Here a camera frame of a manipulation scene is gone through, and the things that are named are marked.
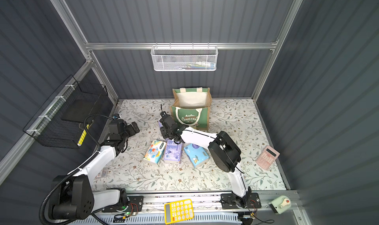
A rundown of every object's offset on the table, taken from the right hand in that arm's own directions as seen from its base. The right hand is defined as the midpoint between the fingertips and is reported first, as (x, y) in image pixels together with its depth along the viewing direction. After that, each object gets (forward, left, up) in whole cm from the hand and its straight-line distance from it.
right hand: (166, 127), depth 90 cm
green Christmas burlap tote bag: (+20, -15, -3) cm, 25 cm away
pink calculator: (-15, -61, -10) cm, 64 cm away
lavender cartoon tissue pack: (-9, -1, +16) cm, 19 cm away
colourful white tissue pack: (-15, +6, -5) cm, 17 cm away
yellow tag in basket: (-17, +34, +17) cm, 42 cm away
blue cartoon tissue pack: (-15, -19, -6) cm, 25 cm away
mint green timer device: (-40, -58, -4) cm, 70 cm away
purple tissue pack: (-14, -5, -6) cm, 16 cm away
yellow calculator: (-43, -10, -10) cm, 45 cm away
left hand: (-2, +21, +4) cm, 21 cm away
